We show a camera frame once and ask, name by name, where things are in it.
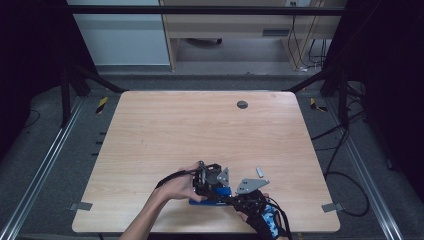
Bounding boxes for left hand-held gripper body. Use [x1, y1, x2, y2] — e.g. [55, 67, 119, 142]
[192, 160, 231, 197]

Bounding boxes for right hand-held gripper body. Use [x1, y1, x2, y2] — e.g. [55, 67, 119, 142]
[232, 177, 271, 215]

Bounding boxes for person's right hand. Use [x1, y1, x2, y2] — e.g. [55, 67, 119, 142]
[237, 192, 288, 240]

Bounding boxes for person's left hand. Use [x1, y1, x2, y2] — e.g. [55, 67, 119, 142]
[155, 162, 208, 203]

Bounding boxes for light wooden desk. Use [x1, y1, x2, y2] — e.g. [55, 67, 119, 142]
[159, 0, 348, 72]

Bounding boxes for white cabinet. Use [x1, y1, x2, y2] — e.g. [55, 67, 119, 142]
[65, 0, 172, 67]

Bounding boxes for dark curtain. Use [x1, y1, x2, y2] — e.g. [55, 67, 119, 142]
[0, 0, 98, 161]
[322, 0, 424, 195]

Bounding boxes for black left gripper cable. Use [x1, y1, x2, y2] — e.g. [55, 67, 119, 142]
[155, 168, 203, 190]

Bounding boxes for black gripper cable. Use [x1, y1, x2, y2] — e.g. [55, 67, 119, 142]
[265, 195, 295, 240]
[155, 168, 203, 190]

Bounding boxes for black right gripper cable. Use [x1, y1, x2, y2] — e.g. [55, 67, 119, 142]
[265, 195, 295, 240]

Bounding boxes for grey table bracket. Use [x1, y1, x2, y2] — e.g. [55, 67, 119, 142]
[68, 201, 94, 212]
[321, 202, 345, 213]

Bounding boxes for black floor cables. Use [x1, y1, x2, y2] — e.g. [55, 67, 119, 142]
[310, 81, 372, 218]

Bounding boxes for yellow-handled clamp right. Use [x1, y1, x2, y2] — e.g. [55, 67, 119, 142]
[309, 96, 328, 113]

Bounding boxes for yellow-handled clamp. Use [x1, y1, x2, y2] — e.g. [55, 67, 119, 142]
[95, 96, 110, 115]
[309, 96, 328, 113]

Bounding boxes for aluminium floor rail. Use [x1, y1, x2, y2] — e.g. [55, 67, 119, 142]
[0, 95, 86, 240]
[323, 99, 405, 240]

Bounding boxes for yellow-handled clamp left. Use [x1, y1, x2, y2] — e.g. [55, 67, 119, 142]
[95, 96, 110, 115]

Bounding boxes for black metal frame stand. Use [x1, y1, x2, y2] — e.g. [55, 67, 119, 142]
[60, 63, 129, 128]
[282, 65, 350, 128]

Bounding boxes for cables under wooden desk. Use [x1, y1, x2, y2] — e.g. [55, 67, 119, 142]
[287, 14, 328, 73]

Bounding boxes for black horizontal frame bar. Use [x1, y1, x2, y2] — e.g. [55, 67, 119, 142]
[63, 4, 348, 16]

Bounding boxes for thin black floor cable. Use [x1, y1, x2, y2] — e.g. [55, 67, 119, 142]
[22, 109, 42, 130]

